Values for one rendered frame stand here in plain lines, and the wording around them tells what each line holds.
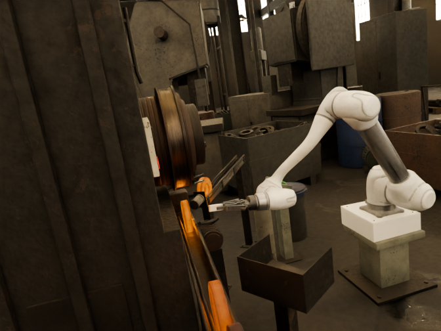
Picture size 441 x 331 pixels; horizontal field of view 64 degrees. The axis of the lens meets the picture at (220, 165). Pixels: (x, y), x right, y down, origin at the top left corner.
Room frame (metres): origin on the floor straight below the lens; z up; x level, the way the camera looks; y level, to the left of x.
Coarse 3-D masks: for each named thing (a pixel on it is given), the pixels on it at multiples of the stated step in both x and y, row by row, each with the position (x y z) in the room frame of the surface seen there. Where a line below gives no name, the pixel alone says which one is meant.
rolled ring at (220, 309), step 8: (216, 280) 0.91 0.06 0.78; (208, 288) 0.95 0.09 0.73; (216, 288) 0.86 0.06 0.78; (216, 296) 0.84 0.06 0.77; (224, 296) 0.84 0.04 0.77; (216, 304) 0.82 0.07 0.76; (224, 304) 0.82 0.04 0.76; (216, 312) 0.82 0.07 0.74; (224, 312) 0.81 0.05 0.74; (216, 320) 0.91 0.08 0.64; (224, 320) 0.80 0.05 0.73; (216, 328) 0.91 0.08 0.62; (224, 328) 0.79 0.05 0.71
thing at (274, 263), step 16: (240, 256) 1.15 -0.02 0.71; (256, 256) 1.22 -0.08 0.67; (240, 272) 1.14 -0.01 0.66; (256, 272) 1.09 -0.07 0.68; (272, 272) 1.04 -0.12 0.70; (288, 272) 1.00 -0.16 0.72; (304, 272) 0.98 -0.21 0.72; (320, 272) 1.04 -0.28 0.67; (256, 288) 1.10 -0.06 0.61; (272, 288) 1.05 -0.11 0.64; (288, 288) 1.00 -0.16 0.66; (304, 288) 0.97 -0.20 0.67; (320, 288) 1.04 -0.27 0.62; (288, 304) 1.01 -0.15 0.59; (304, 304) 0.97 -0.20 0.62; (288, 320) 1.10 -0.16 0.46
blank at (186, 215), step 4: (184, 200) 1.59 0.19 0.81; (180, 204) 1.63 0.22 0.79; (184, 204) 1.56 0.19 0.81; (188, 204) 1.56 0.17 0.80; (184, 208) 1.54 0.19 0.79; (188, 208) 1.54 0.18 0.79; (184, 212) 1.52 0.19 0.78; (188, 212) 1.53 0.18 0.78; (184, 216) 1.52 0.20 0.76; (188, 216) 1.52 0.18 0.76; (184, 220) 1.52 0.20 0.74; (188, 220) 1.51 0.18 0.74; (184, 224) 1.58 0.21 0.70; (188, 224) 1.51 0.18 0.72; (192, 224) 1.52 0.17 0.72; (188, 228) 1.52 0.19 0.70; (192, 228) 1.53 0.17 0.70
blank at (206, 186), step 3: (201, 177) 2.11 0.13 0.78; (204, 177) 2.10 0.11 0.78; (207, 177) 2.13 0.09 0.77; (204, 180) 2.08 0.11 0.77; (207, 180) 2.12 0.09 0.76; (198, 183) 2.06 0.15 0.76; (201, 183) 2.05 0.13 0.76; (204, 183) 2.08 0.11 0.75; (207, 183) 2.11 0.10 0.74; (210, 183) 2.15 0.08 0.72; (198, 186) 2.05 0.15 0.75; (201, 186) 2.04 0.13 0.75; (204, 186) 2.07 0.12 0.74; (207, 186) 2.13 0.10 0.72; (210, 186) 2.14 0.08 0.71; (198, 189) 2.04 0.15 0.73; (201, 189) 2.03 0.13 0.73; (204, 189) 2.06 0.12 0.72; (207, 189) 2.13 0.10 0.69; (210, 189) 2.14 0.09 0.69; (207, 192) 2.11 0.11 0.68; (210, 198) 2.12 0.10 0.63
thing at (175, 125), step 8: (168, 88) 1.56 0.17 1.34; (160, 96) 1.47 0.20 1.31; (168, 96) 1.47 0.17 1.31; (176, 96) 1.45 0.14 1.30; (168, 104) 1.43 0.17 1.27; (176, 104) 1.43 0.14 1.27; (168, 112) 1.40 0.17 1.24; (176, 112) 1.41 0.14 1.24; (168, 120) 1.39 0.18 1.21; (176, 120) 1.39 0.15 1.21; (168, 128) 1.37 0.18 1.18; (176, 128) 1.38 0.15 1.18; (176, 136) 1.37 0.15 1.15; (184, 136) 1.37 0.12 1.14; (176, 144) 1.37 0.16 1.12; (184, 144) 1.37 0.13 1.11; (176, 152) 1.37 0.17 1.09; (184, 152) 1.37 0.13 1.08; (176, 160) 1.37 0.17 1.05; (184, 160) 1.38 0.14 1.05; (176, 168) 1.38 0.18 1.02; (184, 168) 1.40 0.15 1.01; (176, 176) 1.41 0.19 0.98; (184, 176) 1.42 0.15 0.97; (184, 184) 1.47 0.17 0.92
